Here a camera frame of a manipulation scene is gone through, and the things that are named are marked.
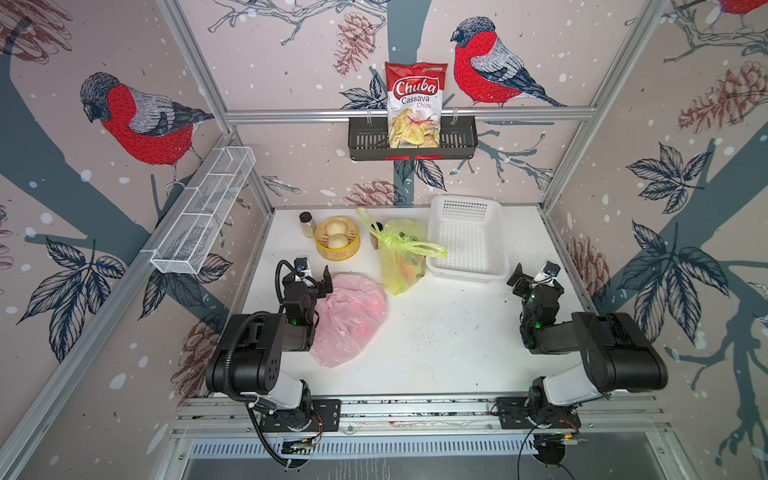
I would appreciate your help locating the white wire mesh basket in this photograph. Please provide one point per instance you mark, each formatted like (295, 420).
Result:
(194, 232)

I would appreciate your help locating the spice jar pale contents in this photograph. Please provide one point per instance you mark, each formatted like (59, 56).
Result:
(307, 224)

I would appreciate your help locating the Chuba cassava chips bag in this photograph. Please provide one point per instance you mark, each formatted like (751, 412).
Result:
(414, 104)

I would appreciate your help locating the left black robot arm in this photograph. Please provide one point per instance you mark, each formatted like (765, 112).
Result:
(246, 363)

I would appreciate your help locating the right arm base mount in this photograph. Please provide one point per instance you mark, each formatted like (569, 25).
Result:
(534, 409)

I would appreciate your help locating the red pepper spice jar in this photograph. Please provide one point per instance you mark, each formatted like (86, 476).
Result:
(377, 228)

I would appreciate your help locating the black wire shelf basket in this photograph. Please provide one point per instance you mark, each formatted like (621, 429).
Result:
(377, 139)

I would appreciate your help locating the bun in basket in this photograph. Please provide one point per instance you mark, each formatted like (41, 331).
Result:
(336, 227)
(337, 241)

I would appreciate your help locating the peach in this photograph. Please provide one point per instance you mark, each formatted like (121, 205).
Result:
(411, 269)

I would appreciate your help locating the pink plastic bag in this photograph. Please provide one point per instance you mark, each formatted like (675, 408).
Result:
(349, 318)

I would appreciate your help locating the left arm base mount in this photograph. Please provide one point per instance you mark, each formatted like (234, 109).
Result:
(313, 415)

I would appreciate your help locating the green plastic bag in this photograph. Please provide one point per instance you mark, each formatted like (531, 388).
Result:
(400, 237)

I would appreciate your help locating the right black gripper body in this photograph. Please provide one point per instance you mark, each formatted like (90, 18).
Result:
(525, 302)

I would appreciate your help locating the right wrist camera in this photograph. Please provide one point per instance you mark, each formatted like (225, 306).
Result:
(548, 272)

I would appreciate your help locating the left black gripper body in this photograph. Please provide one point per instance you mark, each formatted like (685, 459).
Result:
(311, 296)

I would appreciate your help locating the white plastic crate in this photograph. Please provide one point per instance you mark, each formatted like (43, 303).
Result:
(471, 231)

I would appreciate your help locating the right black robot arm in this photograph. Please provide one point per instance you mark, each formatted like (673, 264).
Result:
(615, 354)

